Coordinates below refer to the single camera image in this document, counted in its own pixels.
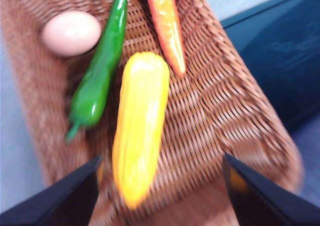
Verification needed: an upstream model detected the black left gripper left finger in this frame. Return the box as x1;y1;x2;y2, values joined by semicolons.
0;155;103;226

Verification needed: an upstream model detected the pale brown egg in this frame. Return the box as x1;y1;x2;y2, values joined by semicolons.
41;10;102;57

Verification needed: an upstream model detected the dark rectangular tray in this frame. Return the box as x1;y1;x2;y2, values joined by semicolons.
221;0;320;132

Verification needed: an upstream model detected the yellow corn cob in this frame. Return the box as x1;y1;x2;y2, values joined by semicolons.
111;51;171;210

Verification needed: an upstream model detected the green chili pepper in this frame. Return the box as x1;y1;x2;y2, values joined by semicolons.
65;0;130;143

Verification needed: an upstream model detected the orange carrot with green leaves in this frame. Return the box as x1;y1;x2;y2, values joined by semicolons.
141;0;187;77

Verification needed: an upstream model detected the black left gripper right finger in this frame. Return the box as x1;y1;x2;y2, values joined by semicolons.
222;152;320;226

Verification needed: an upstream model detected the brown wicker basket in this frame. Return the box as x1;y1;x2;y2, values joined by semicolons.
0;0;305;226

